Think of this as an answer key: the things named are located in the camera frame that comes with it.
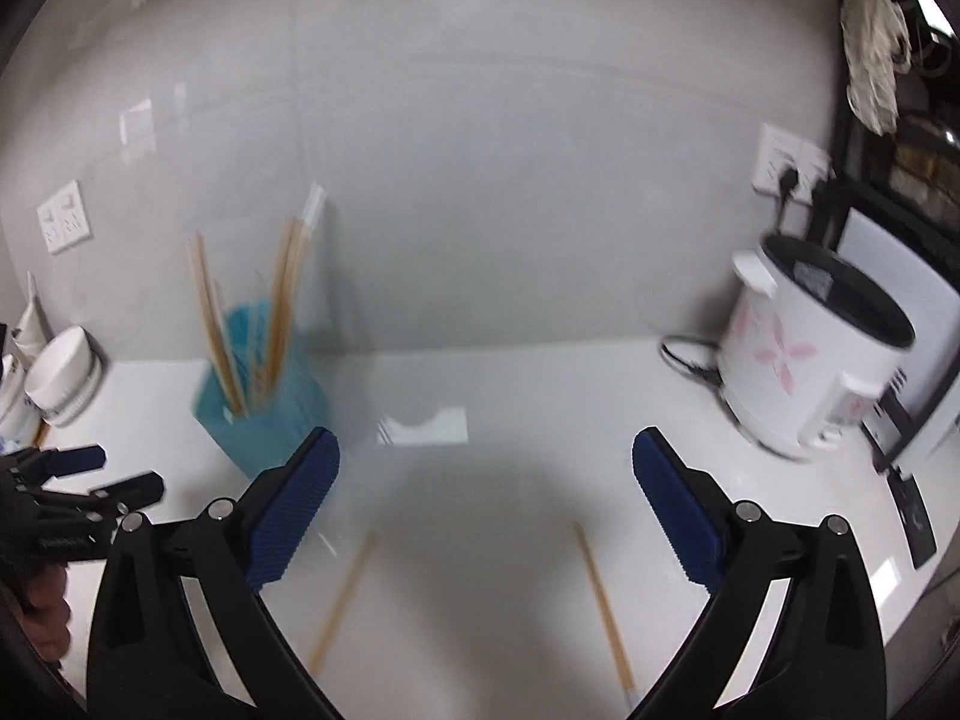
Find white hanging cloth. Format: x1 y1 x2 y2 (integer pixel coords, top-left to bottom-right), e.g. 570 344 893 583
840 0 912 136

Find black power cable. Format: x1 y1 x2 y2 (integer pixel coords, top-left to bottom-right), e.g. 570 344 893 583
660 335 725 389

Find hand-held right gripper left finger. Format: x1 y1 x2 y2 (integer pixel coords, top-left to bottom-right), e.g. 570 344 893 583
85 426 342 720

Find black power plug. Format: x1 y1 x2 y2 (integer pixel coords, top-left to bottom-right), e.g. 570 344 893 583
776 167 800 233

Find white ribbed dish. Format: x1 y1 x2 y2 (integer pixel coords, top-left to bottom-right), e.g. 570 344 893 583
41 349 104 428

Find plain white bowl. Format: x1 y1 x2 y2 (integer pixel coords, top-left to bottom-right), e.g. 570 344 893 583
24 326 91 410

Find white flowered rice cooker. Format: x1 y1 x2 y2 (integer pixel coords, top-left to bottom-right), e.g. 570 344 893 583
716 232 917 462

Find brown wooden chopstick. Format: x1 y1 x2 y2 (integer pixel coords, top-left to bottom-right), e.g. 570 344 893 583
266 225 308 391
574 521 638 710
255 216 297 395
309 531 378 672

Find person's left hand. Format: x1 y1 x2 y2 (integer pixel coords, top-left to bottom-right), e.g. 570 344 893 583
19 562 74 666

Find white ceramic pitcher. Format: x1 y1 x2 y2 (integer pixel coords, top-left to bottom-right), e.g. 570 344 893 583
11 270 47 361

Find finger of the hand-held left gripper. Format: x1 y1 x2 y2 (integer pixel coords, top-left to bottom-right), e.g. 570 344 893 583
0 444 107 488
30 470 166 522

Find dark rack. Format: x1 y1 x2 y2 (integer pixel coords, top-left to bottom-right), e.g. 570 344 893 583
829 0 960 256

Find blue plastic utensil holder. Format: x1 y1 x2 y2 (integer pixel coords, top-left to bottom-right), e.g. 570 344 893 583
193 304 331 479

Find white bowl with blue print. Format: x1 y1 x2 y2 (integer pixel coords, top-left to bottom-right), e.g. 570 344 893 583
0 356 35 428

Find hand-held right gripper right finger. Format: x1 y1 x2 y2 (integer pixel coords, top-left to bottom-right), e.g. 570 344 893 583
626 426 890 720

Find white wall socket with plugs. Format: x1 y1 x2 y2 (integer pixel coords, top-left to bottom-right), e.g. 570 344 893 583
752 124 832 205

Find black flat device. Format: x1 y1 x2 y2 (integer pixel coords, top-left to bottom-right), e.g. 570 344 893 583
889 469 938 569

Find chopsticks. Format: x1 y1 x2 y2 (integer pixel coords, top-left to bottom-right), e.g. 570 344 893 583
187 231 239 415

